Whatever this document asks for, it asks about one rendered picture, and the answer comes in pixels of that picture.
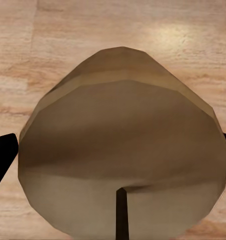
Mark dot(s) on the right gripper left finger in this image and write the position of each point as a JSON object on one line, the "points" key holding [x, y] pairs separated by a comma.
{"points": [[9, 148]]}

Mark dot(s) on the pillar candle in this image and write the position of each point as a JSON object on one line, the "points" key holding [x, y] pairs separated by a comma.
{"points": [[121, 149]]}

